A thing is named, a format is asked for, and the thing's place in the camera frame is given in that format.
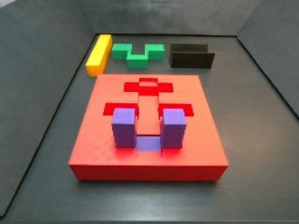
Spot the red slotted board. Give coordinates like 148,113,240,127
69,74,229,181

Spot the purple U-shaped block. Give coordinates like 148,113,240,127
110,108,186,151

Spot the yellow long bar block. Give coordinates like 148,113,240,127
85,34,112,77

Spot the green zigzag block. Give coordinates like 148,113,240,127
112,44,165,69

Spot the black angle bracket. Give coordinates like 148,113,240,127
169,44,214,69

